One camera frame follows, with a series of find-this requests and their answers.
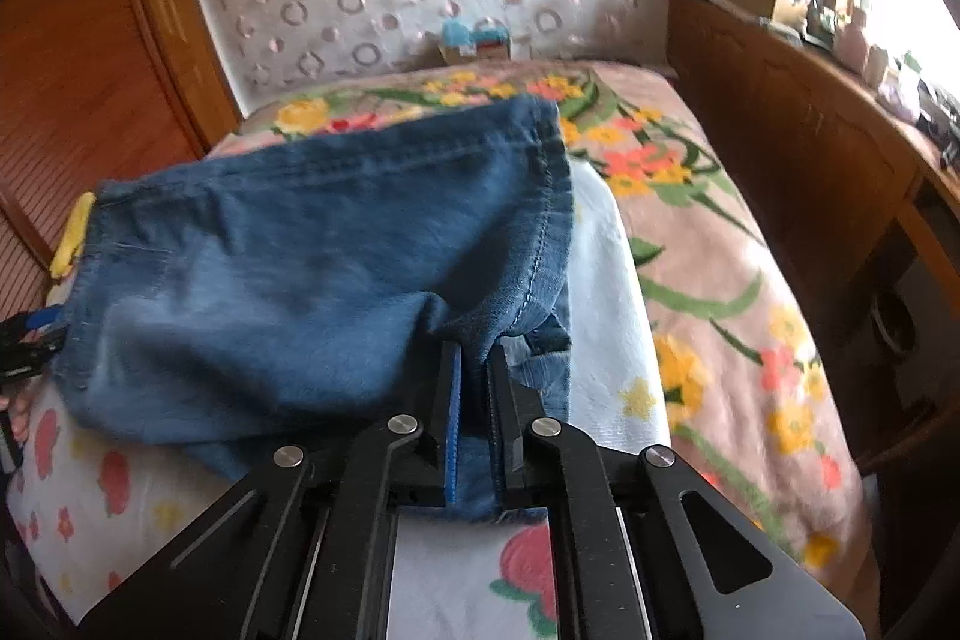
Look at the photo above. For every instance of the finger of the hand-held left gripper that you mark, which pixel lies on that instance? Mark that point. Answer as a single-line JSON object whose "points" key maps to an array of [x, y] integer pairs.
{"points": [[26, 356], [37, 319]]}

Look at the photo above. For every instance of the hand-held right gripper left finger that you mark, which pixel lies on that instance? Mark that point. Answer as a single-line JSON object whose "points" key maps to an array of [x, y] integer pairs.
{"points": [[452, 430]]}

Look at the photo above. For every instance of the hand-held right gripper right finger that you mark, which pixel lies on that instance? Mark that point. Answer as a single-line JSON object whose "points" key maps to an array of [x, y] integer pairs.
{"points": [[514, 437]]}

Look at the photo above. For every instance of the blue denim pants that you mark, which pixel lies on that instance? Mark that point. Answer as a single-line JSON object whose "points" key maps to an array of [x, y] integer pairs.
{"points": [[300, 250]]}

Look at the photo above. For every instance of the yellow plush toy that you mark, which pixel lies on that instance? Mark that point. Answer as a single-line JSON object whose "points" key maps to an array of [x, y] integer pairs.
{"points": [[75, 231]]}

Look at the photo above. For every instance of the white strawberry print blanket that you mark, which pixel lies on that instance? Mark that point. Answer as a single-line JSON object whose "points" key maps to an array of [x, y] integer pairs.
{"points": [[607, 310]]}

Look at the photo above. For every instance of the wooden slatted wardrobe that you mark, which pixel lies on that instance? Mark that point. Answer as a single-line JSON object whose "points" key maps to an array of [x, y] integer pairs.
{"points": [[75, 85]]}

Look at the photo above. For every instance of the pink floral blanket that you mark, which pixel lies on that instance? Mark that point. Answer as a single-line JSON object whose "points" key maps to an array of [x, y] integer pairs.
{"points": [[712, 250]]}

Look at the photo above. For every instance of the small cardboard box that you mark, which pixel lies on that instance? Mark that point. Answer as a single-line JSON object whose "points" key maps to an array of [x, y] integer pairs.
{"points": [[480, 54]]}

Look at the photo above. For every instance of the blue packet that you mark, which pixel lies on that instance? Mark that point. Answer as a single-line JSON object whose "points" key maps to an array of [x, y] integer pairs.
{"points": [[472, 34]]}

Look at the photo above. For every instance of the wooden desk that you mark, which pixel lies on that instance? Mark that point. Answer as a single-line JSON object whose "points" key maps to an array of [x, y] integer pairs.
{"points": [[787, 123]]}

